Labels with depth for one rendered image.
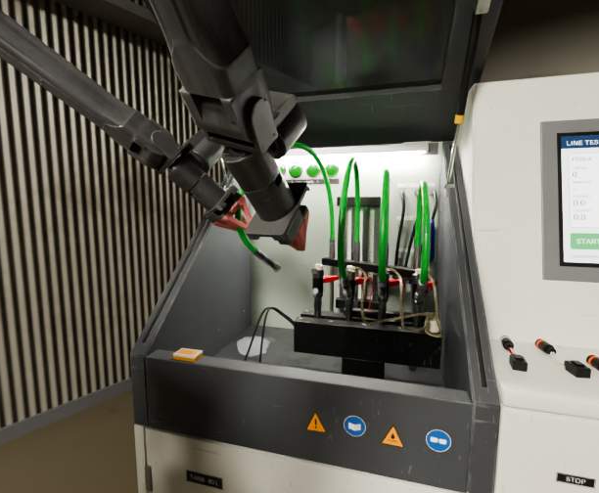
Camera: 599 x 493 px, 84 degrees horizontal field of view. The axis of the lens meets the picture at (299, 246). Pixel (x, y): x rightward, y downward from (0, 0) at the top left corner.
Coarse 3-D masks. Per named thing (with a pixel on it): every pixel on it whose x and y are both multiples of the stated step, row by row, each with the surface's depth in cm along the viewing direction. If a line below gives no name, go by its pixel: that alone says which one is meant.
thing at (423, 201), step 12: (420, 192) 79; (420, 204) 81; (420, 216) 83; (420, 228) 84; (420, 240) 84; (420, 252) 84; (420, 264) 85; (420, 276) 66; (420, 288) 68; (420, 300) 74
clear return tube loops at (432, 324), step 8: (400, 280) 76; (432, 280) 75; (400, 288) 73; (400, 296) 70; (360, 304) 72; (400, 304) 69; (400, 312) 69; (424, 312) 76; (432, 312) 76; (384, 320) 74; (392, 320) 75; (432, 320) 75; (424, 328) 71; (432, 328) 75; (440, 328) 67; (440, 336) 68
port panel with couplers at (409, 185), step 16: (400, 176) 103; (416, 176) 101; (432, 176) 100; (432, 192) 98; (400, 208) 104; (416, 208) 102; (432, 208) 101; (400, 240) 105; (400, 256) 103; (432, 272) 103
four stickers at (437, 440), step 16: (304, 416) 61; (320, 416) 60; (352, 416) 59; (352, 432) 59; (384, 432) 58; (400, 432) 57; (432, 432) 55; (448, 432) 55; (432, 448) 56; (448, 448) 55
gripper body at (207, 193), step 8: (208, 176) 69; (200, 184) 67; (208, 184) 68; (216, 184) 69; (192, 192) 67; (200, 192) 67; (208, 192) 68; (216, 192) 68; (224, 192) 70; (232, 192) 68; (200, 200) 68; (208, 200) 68; (216, 200) 68; (224, 200) 67; (208, 208) 69; (216, 208) 66
